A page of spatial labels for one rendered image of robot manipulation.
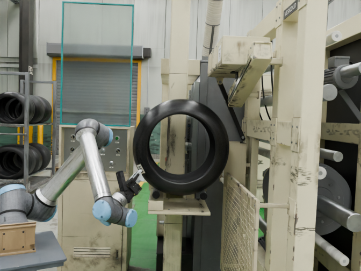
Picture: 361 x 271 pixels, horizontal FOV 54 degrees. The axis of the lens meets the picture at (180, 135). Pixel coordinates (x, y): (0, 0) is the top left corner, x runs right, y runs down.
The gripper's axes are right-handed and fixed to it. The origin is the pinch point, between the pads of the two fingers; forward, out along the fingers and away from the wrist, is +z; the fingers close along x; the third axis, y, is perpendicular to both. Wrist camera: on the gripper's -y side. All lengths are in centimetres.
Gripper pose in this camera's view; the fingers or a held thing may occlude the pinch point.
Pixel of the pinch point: (139, 170)
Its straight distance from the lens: 208.8
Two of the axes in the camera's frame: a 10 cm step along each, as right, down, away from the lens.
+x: 6.2, -2.8, -7.3
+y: 6.2, 7.5, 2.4
